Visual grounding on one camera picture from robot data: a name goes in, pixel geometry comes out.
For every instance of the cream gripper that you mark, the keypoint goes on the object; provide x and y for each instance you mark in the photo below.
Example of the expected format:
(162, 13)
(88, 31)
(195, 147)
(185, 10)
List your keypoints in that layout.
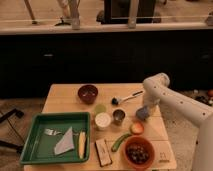
(151, 107)

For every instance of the blue sponge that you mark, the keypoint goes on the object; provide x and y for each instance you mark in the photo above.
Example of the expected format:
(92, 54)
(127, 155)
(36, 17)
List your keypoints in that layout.
(142, 113)

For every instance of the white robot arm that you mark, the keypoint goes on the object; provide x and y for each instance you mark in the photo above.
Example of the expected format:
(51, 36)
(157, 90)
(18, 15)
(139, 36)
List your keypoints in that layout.
(199, 114)

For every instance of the red apple piece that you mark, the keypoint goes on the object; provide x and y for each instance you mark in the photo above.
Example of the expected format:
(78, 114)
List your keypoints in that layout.
(137, 128)

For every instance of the small metal cup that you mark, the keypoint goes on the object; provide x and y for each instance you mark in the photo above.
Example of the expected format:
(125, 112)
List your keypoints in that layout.
(118, 116)

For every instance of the black white dish brush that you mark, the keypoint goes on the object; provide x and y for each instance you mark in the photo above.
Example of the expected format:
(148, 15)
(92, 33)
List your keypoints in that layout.
(116, 101)

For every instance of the orange bowl with dark fruit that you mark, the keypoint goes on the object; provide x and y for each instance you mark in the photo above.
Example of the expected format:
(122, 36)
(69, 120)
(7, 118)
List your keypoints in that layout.
(138, 153)

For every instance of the green pepper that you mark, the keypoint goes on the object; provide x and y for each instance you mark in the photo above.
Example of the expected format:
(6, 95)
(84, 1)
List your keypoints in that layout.
(118, 142)

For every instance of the white cup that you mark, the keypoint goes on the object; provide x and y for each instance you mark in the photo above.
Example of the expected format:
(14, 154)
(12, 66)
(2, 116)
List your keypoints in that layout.
(102, 121)

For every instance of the light green lid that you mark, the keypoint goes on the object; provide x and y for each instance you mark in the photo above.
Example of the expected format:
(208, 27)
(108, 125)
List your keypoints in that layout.
(99, 108)

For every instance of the dark red bowl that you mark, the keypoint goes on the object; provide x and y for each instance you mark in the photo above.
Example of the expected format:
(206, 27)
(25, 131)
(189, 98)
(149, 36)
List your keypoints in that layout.
(88, 93)

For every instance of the yellow corn cob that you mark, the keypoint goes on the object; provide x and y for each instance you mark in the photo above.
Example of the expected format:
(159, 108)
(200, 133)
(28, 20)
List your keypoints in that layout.
(81, 147)

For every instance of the grey cloth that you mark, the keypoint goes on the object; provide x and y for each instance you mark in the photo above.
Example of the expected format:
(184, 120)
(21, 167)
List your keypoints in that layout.
(65, 144)

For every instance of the green plastic tray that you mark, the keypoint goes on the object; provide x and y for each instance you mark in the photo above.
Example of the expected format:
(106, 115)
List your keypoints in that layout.
(39, 147)

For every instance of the dark low cabinet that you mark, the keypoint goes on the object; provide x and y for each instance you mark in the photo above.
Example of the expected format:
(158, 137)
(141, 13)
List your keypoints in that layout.
(30, 64)

